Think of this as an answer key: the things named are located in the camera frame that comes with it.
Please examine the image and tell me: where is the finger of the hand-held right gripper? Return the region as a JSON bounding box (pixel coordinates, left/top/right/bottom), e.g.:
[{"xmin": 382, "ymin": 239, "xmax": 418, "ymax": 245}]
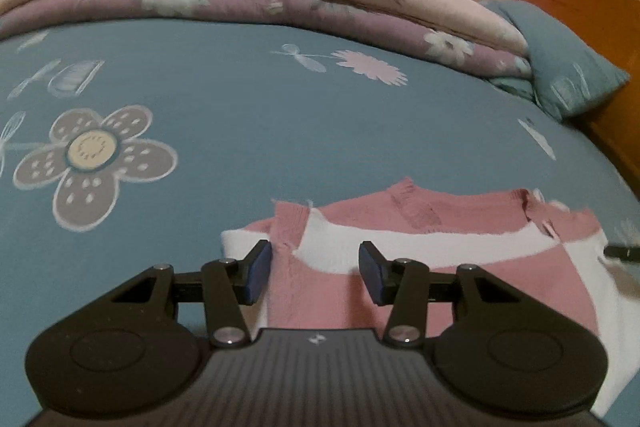
[{"xmin": 602, "ymin": 244, "xmax": 640, "ymax": 264}]

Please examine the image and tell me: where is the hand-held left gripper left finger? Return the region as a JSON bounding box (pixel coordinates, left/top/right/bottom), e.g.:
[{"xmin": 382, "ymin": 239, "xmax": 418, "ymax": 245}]
[{"xmin": 112, "ymin": 240, "xmax": 273, "ymax": 349}]

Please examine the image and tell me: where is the wooden headboard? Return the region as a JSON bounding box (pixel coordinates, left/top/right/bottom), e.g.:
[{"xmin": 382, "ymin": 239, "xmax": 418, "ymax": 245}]
[{"xmin": 500, "ymin": 0, "xmax": 640, "ymax": 202}]

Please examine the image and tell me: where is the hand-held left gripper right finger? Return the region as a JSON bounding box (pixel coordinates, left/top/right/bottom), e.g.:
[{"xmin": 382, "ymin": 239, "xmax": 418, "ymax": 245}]
[{"xmin": 359, "ymin": 241, "xmax": 516, "ymax": 349}]

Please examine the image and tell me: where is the blue pillow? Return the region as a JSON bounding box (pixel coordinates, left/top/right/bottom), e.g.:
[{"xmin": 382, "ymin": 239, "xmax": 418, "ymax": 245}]
[{"xmin": 482, "ymin": 0, "xmax": 631, "ymax": 120}]

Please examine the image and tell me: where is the blue floral bed sheet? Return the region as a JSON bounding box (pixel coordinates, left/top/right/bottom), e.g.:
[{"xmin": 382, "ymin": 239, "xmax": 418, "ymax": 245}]
[{"xmin": 0, "ymin": 17, "xmax": 640, "ymax": 408}]

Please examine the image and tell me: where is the pink and white knit sweater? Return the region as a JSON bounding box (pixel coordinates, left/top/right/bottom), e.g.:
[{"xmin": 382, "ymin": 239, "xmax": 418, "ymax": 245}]
[{"xmin": 220, "ymin": 177, "xmax": 640, "ymax": 418}]

